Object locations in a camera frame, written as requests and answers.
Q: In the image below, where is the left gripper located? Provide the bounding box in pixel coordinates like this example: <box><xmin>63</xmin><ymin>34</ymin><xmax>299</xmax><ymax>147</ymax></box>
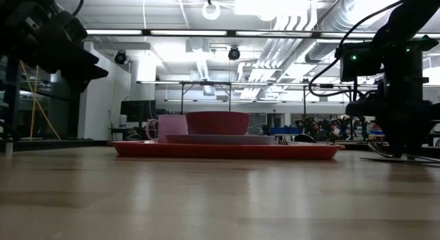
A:
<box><xmin>12</xmin><ymin>39</ymin><xmax>110</xmax><ymax>94</ymax></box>

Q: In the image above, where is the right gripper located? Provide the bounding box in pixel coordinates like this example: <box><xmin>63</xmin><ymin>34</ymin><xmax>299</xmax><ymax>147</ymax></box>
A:
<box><xmin>344</xmin><ymin>36</ymin><xmax>440</xmax><ymax>158</ymax></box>

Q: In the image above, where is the spoon with teal handle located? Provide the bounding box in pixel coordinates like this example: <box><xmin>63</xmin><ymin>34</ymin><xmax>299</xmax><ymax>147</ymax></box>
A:
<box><xmin>368</xmin><ymin>142</ymin><xmax>440</xmax><ymax>162</ymax></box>

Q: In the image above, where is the pink plastic mug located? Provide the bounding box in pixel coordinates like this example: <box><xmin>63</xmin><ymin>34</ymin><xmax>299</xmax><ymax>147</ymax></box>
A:
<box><xmin>145</xmin><ymin>114</ymin><xmax>190</xmax><ymax>144</ymax></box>

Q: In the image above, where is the magenta plastic bowl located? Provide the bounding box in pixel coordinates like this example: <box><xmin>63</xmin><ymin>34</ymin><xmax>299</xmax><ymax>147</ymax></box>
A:
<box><xmin>185</xmin><ymin>111</ymin><xmax>251</xmax><ymax>136</ymax></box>

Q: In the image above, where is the lavender plastic plate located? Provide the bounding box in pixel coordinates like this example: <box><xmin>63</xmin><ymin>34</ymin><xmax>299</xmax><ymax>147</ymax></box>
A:
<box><xmin>165</xmin><ymin>133</ymin><xmax>276</xmax><ymax>146</ymax></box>

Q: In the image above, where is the red plastic tray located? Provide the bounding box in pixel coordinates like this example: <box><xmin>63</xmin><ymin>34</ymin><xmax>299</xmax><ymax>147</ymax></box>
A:
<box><xmin>107</xmin><ymin>140</ymin><xmax>346</xmax><ymax>161</ymax></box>

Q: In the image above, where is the overhead light bar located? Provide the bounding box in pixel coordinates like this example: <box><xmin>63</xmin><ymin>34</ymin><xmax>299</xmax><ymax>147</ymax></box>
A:
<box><xmin>85</xmin><ymin>28</ymin><xmax>440</xmax><ymax>41</ymax></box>

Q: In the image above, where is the black computer monitor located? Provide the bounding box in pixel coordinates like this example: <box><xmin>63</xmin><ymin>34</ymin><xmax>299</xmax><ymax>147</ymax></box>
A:
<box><xmin>120</xmin><ymin>100</ymin><xmax>157</xmax><ymax>129</ymax></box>

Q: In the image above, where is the blue storage bin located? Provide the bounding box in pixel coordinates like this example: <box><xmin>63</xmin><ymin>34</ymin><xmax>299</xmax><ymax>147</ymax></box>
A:
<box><xmin>270</xmin><ymin>127</ymin><xmax>297</xmax><ymax>135</ymax></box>

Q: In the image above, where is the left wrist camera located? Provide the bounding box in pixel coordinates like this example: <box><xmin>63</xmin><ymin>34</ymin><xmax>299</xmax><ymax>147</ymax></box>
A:
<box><xmin>51</xmin><ymin>10</ymin><xmax>89</xmax><ymax>45</ymax></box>

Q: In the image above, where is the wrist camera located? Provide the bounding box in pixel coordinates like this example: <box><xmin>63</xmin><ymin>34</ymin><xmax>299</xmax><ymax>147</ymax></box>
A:
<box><xmin>339</xmin><ymin>41</ymin><xmax>386</xmax><ymax>83</ymax></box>
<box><xmin>51</xmin><ymin>10</ymin><xmax>89</xmax><ymax>45</ymax></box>

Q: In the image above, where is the yellow extension cable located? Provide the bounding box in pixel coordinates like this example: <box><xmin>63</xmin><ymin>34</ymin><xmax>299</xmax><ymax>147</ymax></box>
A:
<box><xmin>19</xmin><ymin>60</ymin><xmax>62</xmax><ymax>141</ymax></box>

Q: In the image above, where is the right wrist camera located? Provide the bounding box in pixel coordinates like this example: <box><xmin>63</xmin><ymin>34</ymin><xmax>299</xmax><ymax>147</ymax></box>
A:
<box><xmin>339</xmin><ymin>41</ymin><xmax>386</xmax><ymax>83</ymax></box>

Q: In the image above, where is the black background station frame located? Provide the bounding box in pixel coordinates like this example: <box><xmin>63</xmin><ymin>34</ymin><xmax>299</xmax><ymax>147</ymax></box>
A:
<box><xmin>136</xmin><ymin>80</ymin><xmax>355</xmax><ymax>124</ymax></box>

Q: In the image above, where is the white ring lamp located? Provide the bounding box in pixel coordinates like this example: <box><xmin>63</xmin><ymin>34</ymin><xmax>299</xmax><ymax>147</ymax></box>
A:
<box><xmin>201</xmin><ymin>0</ymin><xmax>222</xmax><ymax>22</ymax></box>

